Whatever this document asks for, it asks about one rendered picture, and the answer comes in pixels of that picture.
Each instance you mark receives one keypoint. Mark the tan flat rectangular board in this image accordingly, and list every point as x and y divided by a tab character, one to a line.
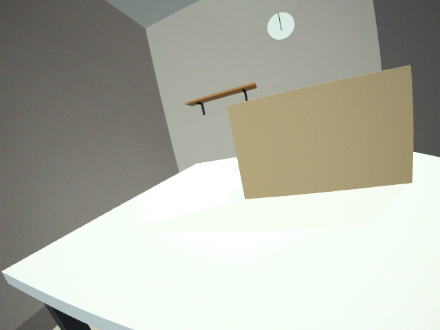
346	134

